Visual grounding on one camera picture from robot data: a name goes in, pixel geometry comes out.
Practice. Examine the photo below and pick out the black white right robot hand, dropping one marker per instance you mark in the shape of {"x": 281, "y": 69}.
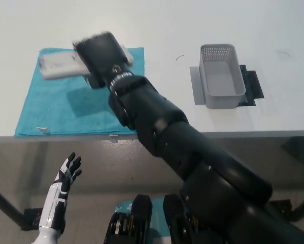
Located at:
{"x": 101, "y": 58}

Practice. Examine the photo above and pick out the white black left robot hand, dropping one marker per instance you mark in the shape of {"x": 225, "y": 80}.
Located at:
{"x": 55, "y": 198}

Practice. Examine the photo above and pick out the grey perforated plastic basket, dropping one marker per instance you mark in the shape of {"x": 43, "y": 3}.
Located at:
{"x": 222, "y": 76}

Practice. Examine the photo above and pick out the black table foot plate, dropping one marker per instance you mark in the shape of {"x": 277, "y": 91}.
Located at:
{"x": 31, "y": 216}
{"x": 281, "y": 208}

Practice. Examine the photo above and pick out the black flat mat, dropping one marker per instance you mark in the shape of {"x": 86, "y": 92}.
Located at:
{"x": 254, "y": 86}

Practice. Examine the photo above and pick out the small white tag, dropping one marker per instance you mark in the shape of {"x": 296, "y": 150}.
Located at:
{"x": 113, "y": 137}

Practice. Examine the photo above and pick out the black robot legs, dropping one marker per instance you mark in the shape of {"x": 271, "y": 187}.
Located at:
{"x": 141, "y": 211}

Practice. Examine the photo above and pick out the white calculator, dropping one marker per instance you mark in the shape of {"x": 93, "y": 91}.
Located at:
{"x": 60, "y": 66}

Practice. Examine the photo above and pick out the teal microfibre cloth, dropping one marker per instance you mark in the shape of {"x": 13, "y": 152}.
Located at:
{"x": 47, "y": 101}

